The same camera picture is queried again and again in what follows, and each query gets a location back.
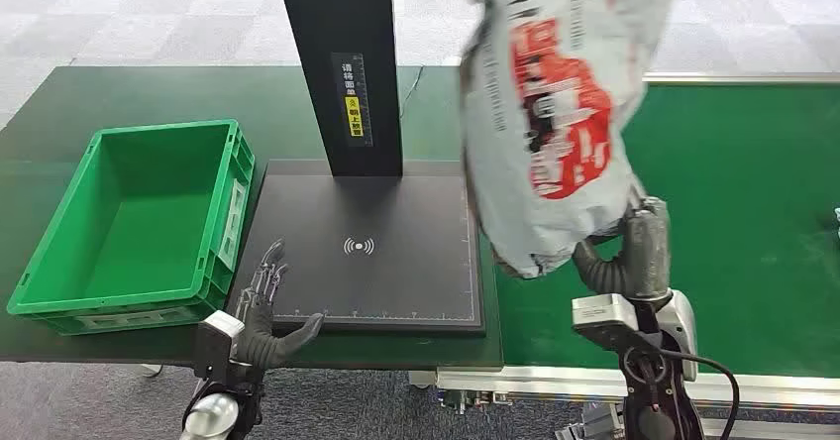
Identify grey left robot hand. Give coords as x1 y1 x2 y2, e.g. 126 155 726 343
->
229 238 326 370

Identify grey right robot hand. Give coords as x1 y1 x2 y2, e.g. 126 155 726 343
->
573 197 673 304

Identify green conveyor belt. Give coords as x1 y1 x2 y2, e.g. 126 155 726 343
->
493 82 840 381

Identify black inbound scanner machine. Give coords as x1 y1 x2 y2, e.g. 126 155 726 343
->
226 0 489 339

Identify green plastic crate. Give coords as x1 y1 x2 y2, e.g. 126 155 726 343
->
6 118 257 337

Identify yellow and black column label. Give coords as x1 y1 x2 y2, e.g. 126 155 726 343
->
330 51 374 149

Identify dark green table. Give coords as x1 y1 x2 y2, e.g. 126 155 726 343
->
0 64 506 371

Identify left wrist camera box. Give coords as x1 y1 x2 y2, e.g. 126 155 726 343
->
193 310 246 381

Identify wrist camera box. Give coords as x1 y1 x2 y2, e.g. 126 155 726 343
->
571 292 643 354
193 310 246 381

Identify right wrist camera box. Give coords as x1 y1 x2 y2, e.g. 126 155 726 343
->
571 292 643 354

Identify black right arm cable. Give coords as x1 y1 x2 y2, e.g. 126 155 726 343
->
621 347 742 440

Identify aluminium conveyor frame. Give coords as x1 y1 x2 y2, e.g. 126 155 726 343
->
406 70 840 440

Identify thin black table cable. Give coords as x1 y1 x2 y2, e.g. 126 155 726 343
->
400 64 427 121

